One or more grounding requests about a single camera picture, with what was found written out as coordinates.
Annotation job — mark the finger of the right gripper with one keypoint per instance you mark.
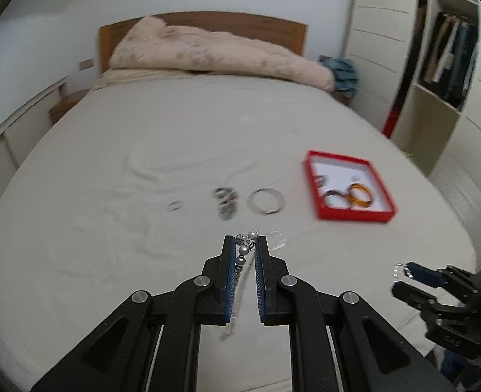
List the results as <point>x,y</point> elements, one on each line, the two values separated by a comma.
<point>414,297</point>
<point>424,275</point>

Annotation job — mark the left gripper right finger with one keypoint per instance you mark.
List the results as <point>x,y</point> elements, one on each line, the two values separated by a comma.
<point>337,343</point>

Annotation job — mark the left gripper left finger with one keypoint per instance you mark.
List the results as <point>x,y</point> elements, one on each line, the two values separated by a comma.
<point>150,343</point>

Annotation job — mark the plain silver bangle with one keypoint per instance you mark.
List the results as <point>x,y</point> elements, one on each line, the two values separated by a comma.
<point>275,194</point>

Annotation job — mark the red jewelry box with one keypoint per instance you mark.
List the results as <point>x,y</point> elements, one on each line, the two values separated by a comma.
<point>325,171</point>

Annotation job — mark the amber bangle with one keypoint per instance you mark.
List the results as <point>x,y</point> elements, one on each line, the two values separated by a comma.
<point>359,195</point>

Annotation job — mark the dark brown bangle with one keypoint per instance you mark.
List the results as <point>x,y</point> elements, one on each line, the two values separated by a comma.
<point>336,199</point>

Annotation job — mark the white bed sheet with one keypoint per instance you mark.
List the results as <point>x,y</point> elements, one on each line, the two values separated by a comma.
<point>136,187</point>

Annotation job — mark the hanging clothes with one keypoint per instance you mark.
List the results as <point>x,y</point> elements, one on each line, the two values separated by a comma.
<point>451,57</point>

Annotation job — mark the blue crumpled cloth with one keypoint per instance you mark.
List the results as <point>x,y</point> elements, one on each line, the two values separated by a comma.
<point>345,75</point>

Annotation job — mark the white low cabinet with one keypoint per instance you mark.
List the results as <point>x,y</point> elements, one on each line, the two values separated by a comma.
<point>23,130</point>

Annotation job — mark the wooden nightstand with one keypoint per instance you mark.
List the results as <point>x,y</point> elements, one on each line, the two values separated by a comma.
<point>65,105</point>

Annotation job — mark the wooden headboard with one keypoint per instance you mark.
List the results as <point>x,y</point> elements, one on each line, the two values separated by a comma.
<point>286,33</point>

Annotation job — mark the floral beige comforter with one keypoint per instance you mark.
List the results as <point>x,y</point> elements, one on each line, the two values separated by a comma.
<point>152,50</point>

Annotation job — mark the wall switch plate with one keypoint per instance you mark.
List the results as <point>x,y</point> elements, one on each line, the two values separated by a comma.
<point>86,64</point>

